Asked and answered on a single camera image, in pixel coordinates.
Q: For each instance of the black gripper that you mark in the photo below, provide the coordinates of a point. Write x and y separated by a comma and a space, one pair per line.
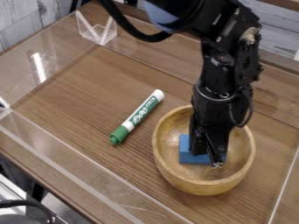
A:
216, 115

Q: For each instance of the blue rectangular block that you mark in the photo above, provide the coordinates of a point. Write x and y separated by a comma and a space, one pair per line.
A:
185, 157

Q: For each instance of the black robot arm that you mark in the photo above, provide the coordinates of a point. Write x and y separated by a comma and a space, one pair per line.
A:
226, 27

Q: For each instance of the brown wooden bowl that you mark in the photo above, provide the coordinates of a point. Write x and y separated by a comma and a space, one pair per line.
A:
198, 179

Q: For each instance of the green Expo marker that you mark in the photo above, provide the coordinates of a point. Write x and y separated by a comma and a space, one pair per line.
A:
118, 134

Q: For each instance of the clear acrylic tray wall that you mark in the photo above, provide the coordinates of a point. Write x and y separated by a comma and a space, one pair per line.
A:
92, 189

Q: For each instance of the clear acrylic corner bracket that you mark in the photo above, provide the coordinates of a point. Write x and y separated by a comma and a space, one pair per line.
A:
100, 34

